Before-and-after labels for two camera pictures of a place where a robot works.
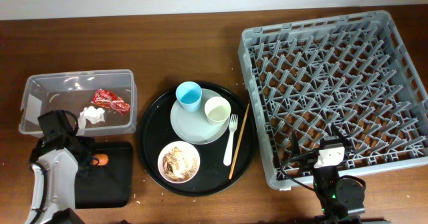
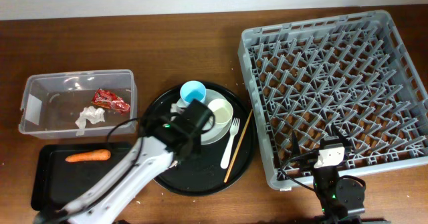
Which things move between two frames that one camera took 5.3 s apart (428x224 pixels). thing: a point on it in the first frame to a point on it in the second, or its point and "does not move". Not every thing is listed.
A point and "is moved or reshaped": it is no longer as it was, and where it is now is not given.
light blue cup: [189, 95] is moved or reshaped
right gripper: [347, 149] does not move
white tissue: [90, 113] does not move
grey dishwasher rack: [352, 71] does not move
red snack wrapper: [110, 101] does not move
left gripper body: [87, 156] to [197, 151]
